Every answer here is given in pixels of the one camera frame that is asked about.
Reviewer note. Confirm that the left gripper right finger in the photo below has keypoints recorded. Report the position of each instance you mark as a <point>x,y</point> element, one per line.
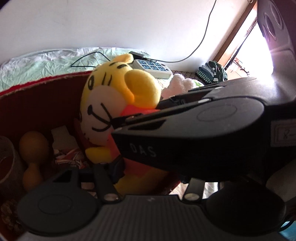
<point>194,190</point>

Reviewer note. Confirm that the green cartoon bed sheet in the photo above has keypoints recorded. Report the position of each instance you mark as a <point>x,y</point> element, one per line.
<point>46,63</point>

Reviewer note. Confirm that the black power adapter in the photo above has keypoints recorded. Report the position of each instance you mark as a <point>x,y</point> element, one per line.
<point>137,56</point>

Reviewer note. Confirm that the brown wooden gourd toy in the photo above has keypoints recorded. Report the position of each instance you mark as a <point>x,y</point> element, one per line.
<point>34,150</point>

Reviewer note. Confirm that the white fluffy plush toy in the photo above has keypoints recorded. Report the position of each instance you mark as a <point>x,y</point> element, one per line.
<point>180,85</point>

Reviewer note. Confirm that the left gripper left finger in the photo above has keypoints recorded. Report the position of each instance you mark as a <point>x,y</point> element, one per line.
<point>106,175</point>

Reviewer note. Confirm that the red cardboard storage box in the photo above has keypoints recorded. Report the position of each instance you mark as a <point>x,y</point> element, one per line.
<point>52,102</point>

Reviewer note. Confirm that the white power strip blue sockets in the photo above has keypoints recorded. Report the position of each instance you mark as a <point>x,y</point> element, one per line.
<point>157,70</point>

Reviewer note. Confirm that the yellow tiger plush toy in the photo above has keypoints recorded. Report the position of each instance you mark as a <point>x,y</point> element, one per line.
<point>114,90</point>

